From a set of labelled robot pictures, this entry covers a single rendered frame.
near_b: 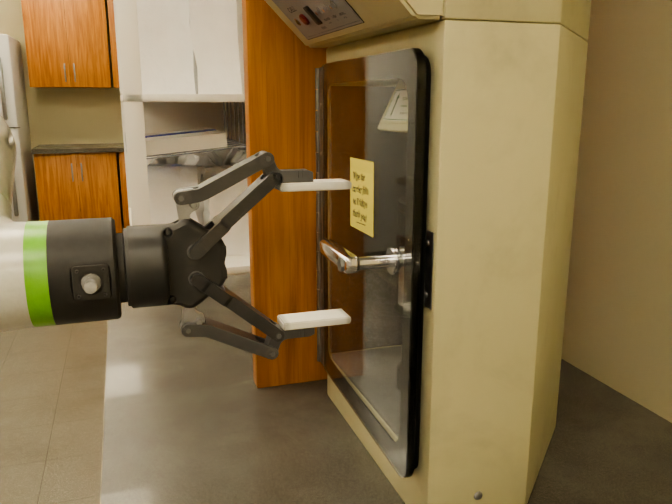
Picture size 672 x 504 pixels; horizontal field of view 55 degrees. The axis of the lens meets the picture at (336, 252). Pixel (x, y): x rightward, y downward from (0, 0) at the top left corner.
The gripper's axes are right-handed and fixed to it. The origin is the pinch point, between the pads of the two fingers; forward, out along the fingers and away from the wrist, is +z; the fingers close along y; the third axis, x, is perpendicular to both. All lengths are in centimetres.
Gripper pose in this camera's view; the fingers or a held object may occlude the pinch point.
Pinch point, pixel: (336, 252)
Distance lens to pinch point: 65.2
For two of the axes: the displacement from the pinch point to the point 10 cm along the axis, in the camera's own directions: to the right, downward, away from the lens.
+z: 9.5, -0.7, 3.0
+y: 0.0, -9.7, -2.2
